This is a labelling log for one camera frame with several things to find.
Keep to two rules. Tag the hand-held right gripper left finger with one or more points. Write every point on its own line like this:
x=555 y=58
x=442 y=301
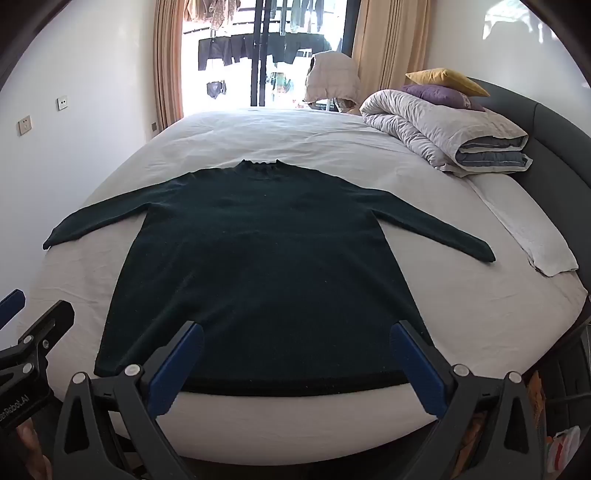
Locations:
x=173 y=369

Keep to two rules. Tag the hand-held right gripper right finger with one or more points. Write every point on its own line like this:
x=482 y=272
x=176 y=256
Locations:
x=418 y=369

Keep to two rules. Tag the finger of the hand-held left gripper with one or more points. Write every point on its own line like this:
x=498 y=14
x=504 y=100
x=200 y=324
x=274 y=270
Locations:
x=46 y=325
x=11 y=305

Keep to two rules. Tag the dark green sweater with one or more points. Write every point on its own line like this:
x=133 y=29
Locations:
x=277 y=258

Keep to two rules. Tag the row of hanging dark clothes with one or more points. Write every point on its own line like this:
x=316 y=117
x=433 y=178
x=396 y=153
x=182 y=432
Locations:
x=231 y=48

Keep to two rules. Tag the hanging beige clothes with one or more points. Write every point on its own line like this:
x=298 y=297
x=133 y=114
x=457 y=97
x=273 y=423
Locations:
x=212 y=11

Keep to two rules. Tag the hanging grey clothes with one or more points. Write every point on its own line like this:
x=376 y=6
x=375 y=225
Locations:
x=302 y=14

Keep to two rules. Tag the person's left hand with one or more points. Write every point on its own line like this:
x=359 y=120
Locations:
x=32 y=445

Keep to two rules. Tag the orange plastic bag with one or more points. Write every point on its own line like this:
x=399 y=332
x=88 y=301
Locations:
x=536 y=392

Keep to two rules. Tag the white plastic bag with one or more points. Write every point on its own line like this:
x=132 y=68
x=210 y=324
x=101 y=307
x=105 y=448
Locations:
x=565 y=445

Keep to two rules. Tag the folded white cloth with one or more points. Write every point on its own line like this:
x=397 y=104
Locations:
x=531 y=230

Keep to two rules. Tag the folded grey white duvet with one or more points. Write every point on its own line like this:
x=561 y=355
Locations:
x=415 y=124

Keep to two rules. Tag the grey upholstered headboard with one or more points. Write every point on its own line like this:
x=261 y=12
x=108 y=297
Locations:
x=554 y=152

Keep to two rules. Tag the round white bed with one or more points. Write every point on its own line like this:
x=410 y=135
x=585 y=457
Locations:
x=277 y=134

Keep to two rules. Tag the purple pillow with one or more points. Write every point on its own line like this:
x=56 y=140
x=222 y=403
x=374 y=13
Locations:
x=438 y=96

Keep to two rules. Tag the small hanging dark garment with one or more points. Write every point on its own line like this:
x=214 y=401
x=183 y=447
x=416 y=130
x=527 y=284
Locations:
x=215 y=88

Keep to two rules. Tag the beige curtain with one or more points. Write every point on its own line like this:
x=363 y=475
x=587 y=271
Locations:
x=168 y=64
x=392 y=41

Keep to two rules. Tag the yellow pillow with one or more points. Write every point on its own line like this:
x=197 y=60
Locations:
x=445 y=79

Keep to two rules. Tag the black framed balcony door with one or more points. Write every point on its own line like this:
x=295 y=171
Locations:
x=258 y=83

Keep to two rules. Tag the white padded jacket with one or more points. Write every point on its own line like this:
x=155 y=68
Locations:
x=330 y=76

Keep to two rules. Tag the green potted plant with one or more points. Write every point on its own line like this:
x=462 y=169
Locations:
x=279 y=82

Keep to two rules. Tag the white wall socket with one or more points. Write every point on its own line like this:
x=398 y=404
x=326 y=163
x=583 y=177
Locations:
x=25 y=125
x=62 y=103

